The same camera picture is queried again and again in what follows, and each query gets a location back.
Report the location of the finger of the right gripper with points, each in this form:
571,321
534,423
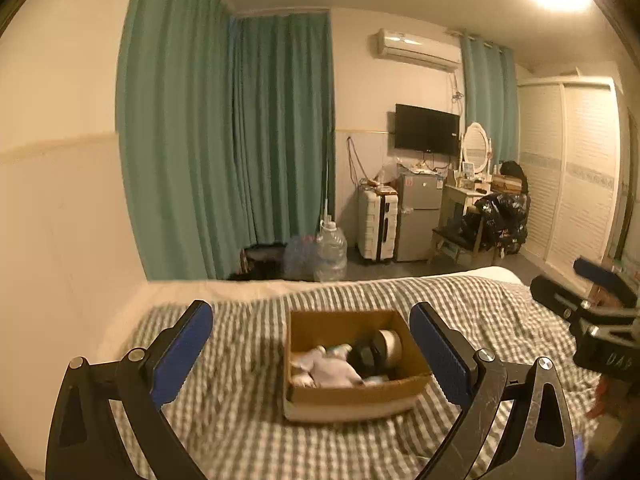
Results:
605,279
559,300

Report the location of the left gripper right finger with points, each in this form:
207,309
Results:
473,380

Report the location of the crumpled white cloth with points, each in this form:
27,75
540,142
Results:
319,369

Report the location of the green side curtain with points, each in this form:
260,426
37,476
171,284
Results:
491,93

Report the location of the white air conditioner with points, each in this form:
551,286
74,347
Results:
419,50

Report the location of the right hand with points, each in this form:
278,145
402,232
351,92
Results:
612,397

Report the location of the white suitcase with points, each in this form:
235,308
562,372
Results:
377,222

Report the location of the wooden dressing table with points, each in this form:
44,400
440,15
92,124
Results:
446,239

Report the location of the clear water jug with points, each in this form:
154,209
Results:
331,244

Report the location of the black round lid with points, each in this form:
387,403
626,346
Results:
364,360

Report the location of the black wall television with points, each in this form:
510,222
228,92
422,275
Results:
428,131

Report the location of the cardboard box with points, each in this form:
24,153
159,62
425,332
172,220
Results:
392,392

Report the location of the white oval mirror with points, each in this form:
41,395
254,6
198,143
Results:
476,150

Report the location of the grey mini fridge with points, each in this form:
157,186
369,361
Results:
420,198

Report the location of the black bags pile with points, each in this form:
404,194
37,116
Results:
503,215

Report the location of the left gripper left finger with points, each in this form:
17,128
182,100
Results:
147,379

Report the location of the white tape roll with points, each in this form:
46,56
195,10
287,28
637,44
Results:
388,347

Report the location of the white louvred wardrobe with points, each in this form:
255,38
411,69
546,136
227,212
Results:
570,148

